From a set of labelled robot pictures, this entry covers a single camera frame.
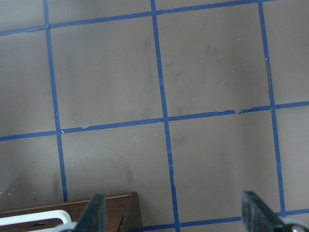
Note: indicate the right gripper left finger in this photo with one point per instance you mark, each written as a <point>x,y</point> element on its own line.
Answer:
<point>94,216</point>

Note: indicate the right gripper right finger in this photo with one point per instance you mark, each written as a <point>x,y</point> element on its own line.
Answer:
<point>257,216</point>

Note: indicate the wooden drawer with white handle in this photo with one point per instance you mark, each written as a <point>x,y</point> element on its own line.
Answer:
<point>54,214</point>

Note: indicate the dark wooden cabinet box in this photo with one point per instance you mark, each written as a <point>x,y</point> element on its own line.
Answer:
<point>123,214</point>

